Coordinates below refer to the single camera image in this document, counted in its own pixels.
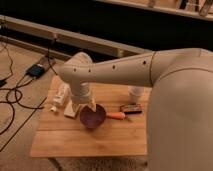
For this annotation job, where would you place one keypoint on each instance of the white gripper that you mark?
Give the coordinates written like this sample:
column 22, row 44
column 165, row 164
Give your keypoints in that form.
column 81, row 94

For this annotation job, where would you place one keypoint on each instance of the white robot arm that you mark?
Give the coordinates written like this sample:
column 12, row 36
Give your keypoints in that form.
column 180, row 110

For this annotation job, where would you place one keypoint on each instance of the dark purple bowl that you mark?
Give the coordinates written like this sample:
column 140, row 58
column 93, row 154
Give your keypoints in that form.
column 92, row 119

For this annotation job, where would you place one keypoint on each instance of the orange carrot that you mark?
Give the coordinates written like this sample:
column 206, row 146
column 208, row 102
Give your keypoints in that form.
column 116, row 115

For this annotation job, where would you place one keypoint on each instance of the white plastic bottle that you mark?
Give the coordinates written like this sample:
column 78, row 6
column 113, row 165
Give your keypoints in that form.
column 60, row 97

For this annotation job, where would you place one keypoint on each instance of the wooden folding table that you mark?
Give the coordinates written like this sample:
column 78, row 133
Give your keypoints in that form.
column 58, row 136

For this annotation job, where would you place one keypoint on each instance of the small dark box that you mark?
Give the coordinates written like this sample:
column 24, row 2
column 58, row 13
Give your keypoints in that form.
column 131, row 109

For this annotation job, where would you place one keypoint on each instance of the white paper cup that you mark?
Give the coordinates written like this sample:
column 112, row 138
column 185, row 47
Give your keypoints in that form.
column 135, row 93

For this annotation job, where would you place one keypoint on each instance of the black power adapter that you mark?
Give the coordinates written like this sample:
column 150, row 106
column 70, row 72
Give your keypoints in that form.
column 35, row 71

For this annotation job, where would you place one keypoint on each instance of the long metal rail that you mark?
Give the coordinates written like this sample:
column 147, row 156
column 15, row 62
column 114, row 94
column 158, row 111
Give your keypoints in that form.
column 79, row 40

